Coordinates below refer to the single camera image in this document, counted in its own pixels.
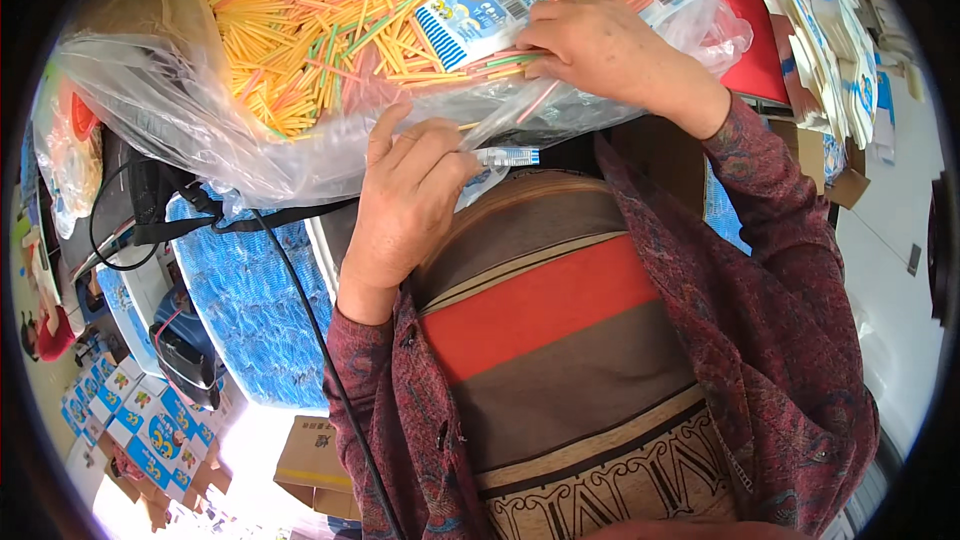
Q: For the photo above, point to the red cloth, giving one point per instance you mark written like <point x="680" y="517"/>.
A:
<point x="750" y="30"/>

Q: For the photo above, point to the large clear plastic bag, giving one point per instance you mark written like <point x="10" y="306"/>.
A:
<point x="187" y="127"/>

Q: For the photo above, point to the stack of empty blue white packets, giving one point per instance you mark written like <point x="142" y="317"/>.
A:
<point x="825" y="37"/>

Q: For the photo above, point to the person's left hand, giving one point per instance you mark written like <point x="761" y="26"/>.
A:
<point x="397" y="232"/>

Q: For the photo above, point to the bundle of coloured sticks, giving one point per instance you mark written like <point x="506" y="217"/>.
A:
<point x="502" y="64"/>

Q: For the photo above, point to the heap of coloured sticks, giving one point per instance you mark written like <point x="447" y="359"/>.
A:
<point x="300" y="15"/>

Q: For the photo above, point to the group of blue white cartons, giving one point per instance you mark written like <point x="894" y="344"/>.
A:
<point x="142" y="427"/>

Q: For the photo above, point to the blue black sealing appliance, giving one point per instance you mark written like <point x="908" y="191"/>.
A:
<point x="184" y="349"/>

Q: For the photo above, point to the heap of blue printed sheets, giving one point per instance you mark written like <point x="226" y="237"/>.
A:
<point x="247" y="300"/>

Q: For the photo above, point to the brown cardboard box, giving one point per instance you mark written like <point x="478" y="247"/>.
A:
<point x="821" y="157"/>
<point x="315" y="465"/>

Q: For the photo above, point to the small clear packet bag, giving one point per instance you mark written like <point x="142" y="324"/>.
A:
<point x="504" y="124"/>

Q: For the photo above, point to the clear bag with orange items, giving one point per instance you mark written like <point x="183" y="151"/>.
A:
<point x="67" y="157"/>

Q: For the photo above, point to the person's body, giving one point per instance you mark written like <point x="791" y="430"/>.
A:
<point x="555" y="315"/>

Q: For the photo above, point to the person's right hand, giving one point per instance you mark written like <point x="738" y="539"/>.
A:
<point x="622" y="60"/>

